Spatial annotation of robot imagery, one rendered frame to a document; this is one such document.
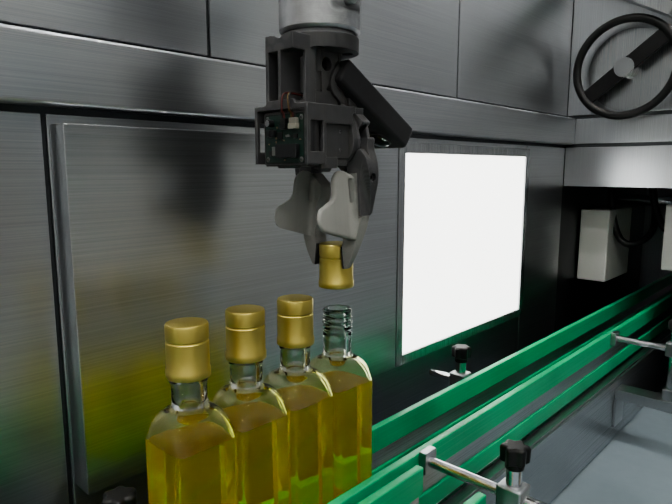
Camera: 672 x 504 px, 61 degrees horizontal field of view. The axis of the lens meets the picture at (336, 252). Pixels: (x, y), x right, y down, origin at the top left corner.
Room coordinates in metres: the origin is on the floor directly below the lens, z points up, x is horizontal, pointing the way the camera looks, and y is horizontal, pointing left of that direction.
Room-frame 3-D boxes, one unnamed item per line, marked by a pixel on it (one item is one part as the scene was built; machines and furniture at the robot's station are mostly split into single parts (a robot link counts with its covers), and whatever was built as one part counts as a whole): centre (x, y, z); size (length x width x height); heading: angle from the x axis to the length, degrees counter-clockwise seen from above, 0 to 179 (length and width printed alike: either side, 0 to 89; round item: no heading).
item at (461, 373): (0.86, -0.18, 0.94); 0.07 x 0.04 x 0.13; 47
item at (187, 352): (0.43, 0.12, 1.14); 0.04 x 0.04 x 0.04
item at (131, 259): (0.83, -0.07, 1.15); 0.90 x 0.03 x 0.34; 137
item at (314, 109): (0.54, 0.02, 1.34); 0.09 x 0.08 x 0.12; 136
